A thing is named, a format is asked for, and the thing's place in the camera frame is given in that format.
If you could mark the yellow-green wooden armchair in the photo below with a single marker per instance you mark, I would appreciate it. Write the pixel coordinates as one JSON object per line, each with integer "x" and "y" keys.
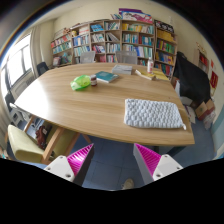
{"x": 59, "y": 142}

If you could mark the white pink gripper right finger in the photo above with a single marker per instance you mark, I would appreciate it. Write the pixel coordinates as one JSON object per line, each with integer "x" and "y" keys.
{"x": 152, "y": 165}

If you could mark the grey white woven towel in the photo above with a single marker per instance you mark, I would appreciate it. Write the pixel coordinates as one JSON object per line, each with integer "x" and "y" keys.
{"x": 152, "y": 114}

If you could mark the black office chair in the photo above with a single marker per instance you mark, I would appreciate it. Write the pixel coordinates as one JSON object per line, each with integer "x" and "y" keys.
{"x": 42, "y": 68}

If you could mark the shoe on floor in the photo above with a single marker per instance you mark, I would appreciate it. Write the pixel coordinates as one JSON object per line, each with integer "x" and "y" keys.
{"x": 128, "y": 184}

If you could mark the green plastic bag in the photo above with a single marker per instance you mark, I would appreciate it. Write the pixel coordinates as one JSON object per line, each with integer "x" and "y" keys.
{"x": 80, "y": 82}

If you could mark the grey mesh chair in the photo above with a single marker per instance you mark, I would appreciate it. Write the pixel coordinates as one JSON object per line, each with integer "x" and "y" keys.
{"x": 129, "y": 57}
{"x": 87, "y": 57}

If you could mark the grey mesh chair left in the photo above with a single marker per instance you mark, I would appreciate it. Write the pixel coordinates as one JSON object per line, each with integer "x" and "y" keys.
{"x": 87, "y": 57}

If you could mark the small dark jar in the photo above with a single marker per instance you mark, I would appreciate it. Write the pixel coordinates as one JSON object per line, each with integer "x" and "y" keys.
{"x": 93, "y": 80}

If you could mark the teal book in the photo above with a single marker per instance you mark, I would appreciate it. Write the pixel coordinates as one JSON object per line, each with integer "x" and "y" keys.
{"x": 106, "y": 76}

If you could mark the wooden bookshelf with books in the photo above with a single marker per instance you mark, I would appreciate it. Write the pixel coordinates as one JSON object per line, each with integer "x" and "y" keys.
{"x": 105, "y": 37}

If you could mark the white bottle red label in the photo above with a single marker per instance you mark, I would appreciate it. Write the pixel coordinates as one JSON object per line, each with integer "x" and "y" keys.
{"x": 150, "y": 64}

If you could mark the window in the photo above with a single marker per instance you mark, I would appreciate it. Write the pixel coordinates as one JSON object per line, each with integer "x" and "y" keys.
{"x": 18, "y": 61}

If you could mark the white pink gripper left finger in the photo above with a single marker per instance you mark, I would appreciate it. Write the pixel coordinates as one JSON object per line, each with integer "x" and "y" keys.
{"x": 73, "y": 167}

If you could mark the grey mesh chair right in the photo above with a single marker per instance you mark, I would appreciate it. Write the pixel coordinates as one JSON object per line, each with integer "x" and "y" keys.
{"x": 129, "y": 57}

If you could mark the cardboard box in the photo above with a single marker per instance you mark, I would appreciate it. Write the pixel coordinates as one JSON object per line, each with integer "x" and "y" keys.
{"x": 204, "y": 109}

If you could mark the grey book stack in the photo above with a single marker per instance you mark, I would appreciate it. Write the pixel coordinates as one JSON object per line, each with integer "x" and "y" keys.
{"x": 122, "y": 69}

